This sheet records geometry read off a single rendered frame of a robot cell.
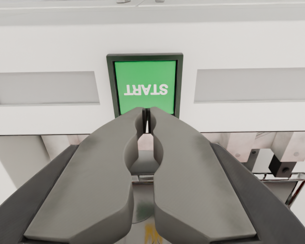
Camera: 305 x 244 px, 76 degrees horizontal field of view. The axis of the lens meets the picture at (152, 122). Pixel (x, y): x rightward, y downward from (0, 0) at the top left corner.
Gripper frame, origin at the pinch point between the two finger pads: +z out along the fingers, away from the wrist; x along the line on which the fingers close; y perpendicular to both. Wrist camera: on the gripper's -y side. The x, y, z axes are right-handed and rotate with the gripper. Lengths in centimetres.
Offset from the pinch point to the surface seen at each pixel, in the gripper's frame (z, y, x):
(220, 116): 4.6, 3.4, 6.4
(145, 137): 12.6, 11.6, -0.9
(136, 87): 4.2, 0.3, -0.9
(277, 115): 4.6, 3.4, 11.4
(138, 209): 10.7, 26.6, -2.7
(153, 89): 4.2, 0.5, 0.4
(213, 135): 12.6, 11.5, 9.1
